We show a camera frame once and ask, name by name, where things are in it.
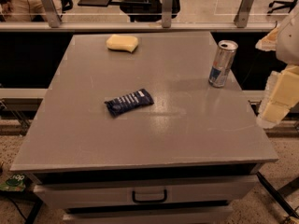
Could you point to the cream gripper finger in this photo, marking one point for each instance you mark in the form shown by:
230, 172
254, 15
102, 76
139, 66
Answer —
281, 94
268, 42

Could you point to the yellow sponge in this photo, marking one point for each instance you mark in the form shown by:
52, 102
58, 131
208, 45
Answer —
122, 42

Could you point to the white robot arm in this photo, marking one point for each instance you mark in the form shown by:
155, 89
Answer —
287, 49

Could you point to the silver blue redbull can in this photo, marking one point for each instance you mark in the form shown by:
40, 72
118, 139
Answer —
222, 63

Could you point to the grey cabinet with drawers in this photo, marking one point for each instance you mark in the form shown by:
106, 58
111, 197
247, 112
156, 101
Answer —
202, 144

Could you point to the dark blue snack packet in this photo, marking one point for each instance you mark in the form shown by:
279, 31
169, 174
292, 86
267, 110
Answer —
128, 102

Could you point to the metal railing with posts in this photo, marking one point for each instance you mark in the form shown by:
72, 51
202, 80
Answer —
210, 15

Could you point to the seated person in background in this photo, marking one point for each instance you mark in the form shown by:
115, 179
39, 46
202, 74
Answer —
22, 10

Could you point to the green chip bag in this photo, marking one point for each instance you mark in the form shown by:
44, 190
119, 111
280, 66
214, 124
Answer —
14, 183

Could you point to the black drawer handle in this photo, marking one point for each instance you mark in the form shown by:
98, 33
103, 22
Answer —
149, 198

